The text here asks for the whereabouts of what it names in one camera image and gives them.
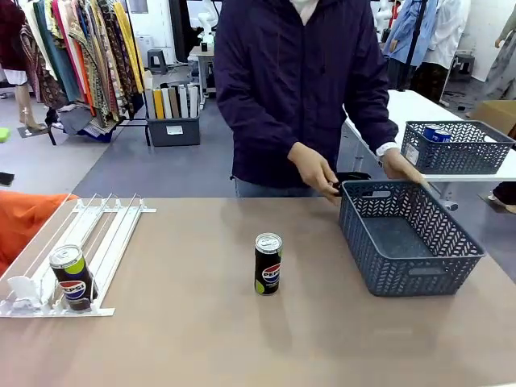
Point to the person in navy jacket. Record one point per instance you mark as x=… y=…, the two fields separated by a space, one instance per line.
x=290 y=80

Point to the person's left hand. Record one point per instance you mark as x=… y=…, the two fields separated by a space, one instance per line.
x=401 y=167

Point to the brown fabric roll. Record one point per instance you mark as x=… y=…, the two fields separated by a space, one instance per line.
x=174 y=102

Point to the yellow hanging garment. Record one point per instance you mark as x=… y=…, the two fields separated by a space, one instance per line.
x=129 y=44

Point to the white table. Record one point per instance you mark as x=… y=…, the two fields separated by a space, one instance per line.
x=407 y=109

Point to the patterned brown hanging garment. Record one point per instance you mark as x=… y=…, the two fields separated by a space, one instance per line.
x=111 y=60

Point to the white workbench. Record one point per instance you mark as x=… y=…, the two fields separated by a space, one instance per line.
x=203 y=64

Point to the person's right hand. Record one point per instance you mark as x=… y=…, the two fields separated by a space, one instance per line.
x=316 y=173

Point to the black stand pole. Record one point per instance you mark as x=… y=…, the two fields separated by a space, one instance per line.
x=415 y=40

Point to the small black object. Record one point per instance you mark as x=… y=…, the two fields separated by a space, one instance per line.
x=354 y=179

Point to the cardboard box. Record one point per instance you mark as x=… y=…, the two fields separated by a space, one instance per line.
x=500 y=115

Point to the white fabric roll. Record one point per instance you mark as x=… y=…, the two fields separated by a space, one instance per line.
x=183 y=101
x=193 y=101

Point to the white air purifier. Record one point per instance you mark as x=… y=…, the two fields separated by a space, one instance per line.
x=144 y=46

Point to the grey plastic stool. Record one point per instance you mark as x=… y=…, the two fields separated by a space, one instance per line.
x=156 y=60
x=463 y=62

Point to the yellow fabric roll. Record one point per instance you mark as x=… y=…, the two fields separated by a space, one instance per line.
x=159 y=104

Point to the grey storage bin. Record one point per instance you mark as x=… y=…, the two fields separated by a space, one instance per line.
x=173 y=131

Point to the blue-grey plastic basket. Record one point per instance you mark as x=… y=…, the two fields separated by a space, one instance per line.
x=407 y=278
x=459 y=153

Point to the fabric pile on floor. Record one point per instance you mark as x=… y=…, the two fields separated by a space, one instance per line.
x=88 y=125

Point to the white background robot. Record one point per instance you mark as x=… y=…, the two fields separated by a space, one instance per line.
x=206 y=28

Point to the bystander's shoe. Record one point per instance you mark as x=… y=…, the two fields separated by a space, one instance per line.
x=502 y=199

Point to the person's right forearm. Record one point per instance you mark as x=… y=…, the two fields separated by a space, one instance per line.
x=262 y=125

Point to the white dispenser pusher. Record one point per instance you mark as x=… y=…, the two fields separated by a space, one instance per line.
x=24 y=290

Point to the orange cloth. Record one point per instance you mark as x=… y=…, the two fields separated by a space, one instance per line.
x=20 y=221

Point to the orange hanging garment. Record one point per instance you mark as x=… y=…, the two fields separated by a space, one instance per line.
x=82 y=76

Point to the white wristband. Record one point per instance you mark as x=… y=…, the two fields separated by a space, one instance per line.
x=387 y=150

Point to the black Pepsi can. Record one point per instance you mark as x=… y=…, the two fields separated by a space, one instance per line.
x=268 y=266
x=74 y=282

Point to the mannequin legs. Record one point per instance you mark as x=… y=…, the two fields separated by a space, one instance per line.
x=26 y=105

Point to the white can dispenser rack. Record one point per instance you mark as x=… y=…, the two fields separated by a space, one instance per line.
x=121 y=238

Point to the person's left forearm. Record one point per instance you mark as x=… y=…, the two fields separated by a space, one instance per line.
x=371 y=121

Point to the teal hanging garment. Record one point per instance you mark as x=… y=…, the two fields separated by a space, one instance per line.
x=52 y=44

